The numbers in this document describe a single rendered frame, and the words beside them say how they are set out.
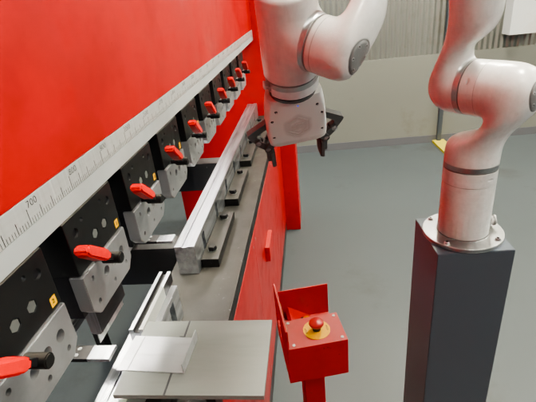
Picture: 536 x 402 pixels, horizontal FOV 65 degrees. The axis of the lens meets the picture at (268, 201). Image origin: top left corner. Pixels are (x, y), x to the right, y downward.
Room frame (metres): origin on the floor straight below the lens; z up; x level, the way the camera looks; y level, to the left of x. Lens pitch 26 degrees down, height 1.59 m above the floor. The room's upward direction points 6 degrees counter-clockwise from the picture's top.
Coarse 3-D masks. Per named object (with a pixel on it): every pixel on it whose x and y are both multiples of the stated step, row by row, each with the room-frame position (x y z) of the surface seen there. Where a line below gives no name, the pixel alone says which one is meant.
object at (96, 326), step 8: (120, 288) 0.65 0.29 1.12; (112, 296) 0.62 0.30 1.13; (120, 296) 0.64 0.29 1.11; (112, 304) 0.61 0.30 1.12; (120, 304) 0.65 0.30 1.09; (104, 312) 0.58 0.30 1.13; (112, 312) 0.60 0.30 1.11; (88, 320) 0.56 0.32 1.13; (96, 320) 0.56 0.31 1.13; (104, 320) 0.58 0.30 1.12; (112, 320) 0.61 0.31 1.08; (96, 328) 0.56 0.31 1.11; (104, 328) 0.57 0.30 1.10
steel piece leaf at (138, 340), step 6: (138, 336) 0.65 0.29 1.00; (144, 336) 0.65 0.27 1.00; (132, 342) 0.64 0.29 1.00; (138, 342) 0.64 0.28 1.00; (132, 348) 0.62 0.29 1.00; (138, 348) 0.62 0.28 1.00; (126, 354) 0.61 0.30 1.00; (132, 354) 0.61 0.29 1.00; (126, 360) 0.59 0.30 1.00; (132, 360) 0.59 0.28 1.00; (120, 366) 0.58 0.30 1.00; (126, 366) 0.58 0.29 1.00
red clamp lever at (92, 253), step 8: (80, 248) 0.49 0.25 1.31; (88, 248) 0.49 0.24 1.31; (96, 248) 0.50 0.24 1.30; (104, 248) 0.52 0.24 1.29; (80, 256) 0.48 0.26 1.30; (88, 256) 0.48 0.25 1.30; (96, 256) 0.50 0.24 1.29; (104, 256) 0.51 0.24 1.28; (112, 256) 0.54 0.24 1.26; (120, 256) 0.55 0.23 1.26
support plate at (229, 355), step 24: (168, 336) 0.65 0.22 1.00; (216, 336) 0.63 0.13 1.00; (240, 336) 0.63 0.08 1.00; (264, 336) 0.62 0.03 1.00; (192, 360) 0.58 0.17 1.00; (216, 360) 0.57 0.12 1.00; (240, 360) 0.57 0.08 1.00; (264, 360) 0.56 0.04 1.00; (120, 384) 0.54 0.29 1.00; (144, 384) 0.53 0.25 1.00; (168, 384) 0.53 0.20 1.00; (192, 384) 0.52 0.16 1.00; (216, 384) 0.52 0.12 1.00; (240, 384) 0.51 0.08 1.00; (264, 384) 0.51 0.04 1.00
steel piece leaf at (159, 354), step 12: (192, 336) 0.62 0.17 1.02; (144, 348) 0.62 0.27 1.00; (156, 348) 0.62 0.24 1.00; (168, 348) 0.61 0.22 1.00; (180, 348) 0.61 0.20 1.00; (192, 348) 0.60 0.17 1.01; (144, 360) 0.59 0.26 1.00; (156, 360) 0.59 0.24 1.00; (168, 360) 0.58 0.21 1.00; (180, 360) 0.58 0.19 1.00; (180, 372) 0.55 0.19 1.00
